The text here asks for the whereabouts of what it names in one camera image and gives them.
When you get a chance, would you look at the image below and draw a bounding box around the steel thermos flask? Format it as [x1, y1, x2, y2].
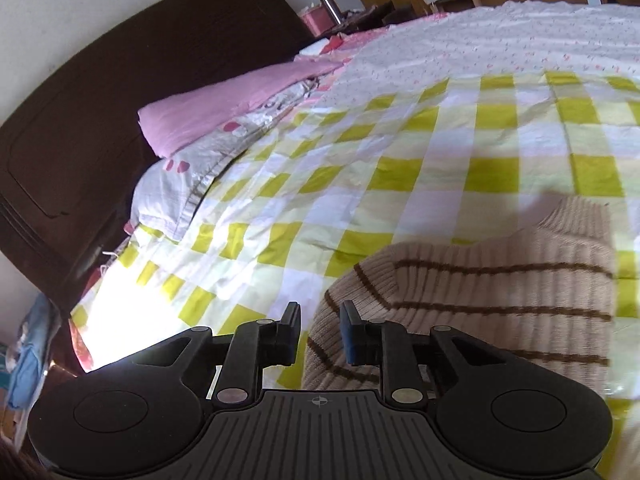
[321, 0, 345, 26]

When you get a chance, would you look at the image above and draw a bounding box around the white printed pillow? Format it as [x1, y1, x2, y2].
[132, 76, 322, 242]

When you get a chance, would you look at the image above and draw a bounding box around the pink pillow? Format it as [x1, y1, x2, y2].
[137, 60, 347, 159]

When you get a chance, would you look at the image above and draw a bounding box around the dark wooden nightstand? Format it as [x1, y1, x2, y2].
[320, 2, 417, 37]

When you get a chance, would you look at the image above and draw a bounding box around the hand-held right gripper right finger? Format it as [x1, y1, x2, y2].
[339, 300, 502, 405]

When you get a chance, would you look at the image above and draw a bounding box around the blue cloth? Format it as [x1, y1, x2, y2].
[7, 292, 57, 412]

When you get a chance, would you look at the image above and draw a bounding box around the pink patterned bed sheet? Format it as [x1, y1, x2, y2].
[67, 25, 392, 373]

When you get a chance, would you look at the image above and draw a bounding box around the pink plastic basket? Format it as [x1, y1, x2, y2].
[300, 4, 334, 37]

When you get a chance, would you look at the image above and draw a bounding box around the beige brown-striped knit sweater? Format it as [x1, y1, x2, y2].
[301, 196, 616, 392]

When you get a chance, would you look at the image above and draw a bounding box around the dark wooden headboard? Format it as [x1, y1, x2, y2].
[0, 0, 314, 307]

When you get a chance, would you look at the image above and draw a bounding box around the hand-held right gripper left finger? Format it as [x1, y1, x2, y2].
[134, 301, 303, 406]

